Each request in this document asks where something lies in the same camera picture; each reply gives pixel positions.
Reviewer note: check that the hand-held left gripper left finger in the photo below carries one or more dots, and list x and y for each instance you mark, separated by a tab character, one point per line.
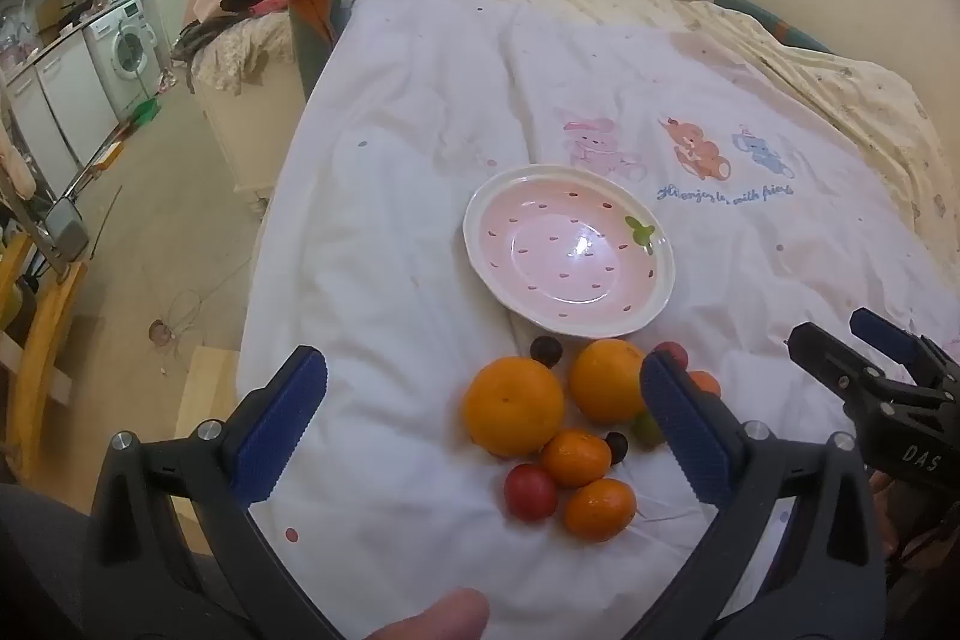
281	430

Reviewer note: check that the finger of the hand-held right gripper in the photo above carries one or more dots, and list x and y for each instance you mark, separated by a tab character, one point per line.
889	336
832	366

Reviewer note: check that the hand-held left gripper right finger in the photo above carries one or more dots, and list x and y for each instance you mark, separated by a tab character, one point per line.
686	430

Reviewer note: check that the green grape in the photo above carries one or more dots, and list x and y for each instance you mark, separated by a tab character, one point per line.
643	431

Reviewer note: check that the small mandarin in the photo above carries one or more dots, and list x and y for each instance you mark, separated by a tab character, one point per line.
705	383
600	510
576	458

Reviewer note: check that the dark purple grape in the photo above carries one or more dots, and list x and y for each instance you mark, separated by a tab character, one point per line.
616	447
546	350

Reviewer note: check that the red cherry tomato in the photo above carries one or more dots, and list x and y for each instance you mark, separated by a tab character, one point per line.
530	494
673	353

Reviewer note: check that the large orange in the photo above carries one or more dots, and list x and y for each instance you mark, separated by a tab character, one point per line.
606	381
514	407

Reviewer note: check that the pink strawberry-pattern plate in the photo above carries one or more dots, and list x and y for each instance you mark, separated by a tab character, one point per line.
555	265

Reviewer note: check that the person's right hand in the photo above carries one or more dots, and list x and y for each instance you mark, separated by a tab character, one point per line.
883	509

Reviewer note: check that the person's left hand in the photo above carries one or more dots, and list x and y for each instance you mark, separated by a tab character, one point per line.
431	619

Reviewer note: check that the small round brown object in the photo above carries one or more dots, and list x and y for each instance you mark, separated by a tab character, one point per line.
159	331

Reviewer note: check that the cream patterned bed sheet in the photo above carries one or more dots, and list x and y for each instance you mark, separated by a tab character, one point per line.
862	100

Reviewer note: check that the yellow wooden chair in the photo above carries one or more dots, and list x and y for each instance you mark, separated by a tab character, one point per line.
41	347

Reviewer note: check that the white printed blanket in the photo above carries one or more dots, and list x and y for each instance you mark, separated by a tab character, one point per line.
420	160

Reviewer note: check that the teal pillow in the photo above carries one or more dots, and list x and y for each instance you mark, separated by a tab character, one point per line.
780	25

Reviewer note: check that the green dustpan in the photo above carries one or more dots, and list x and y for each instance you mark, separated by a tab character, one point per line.
146	111

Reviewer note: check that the cream floral cloth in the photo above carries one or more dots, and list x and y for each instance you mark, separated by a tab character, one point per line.
240	48

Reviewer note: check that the white kitchen cabinets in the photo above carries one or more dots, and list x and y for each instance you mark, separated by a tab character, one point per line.
64	100

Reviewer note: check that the white washing machine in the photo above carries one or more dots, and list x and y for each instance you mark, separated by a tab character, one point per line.
124	48

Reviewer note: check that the grey and orange cushion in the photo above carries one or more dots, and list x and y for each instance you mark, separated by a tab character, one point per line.
322	10

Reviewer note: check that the white bed frame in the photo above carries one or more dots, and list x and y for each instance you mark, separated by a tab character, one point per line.
247	138

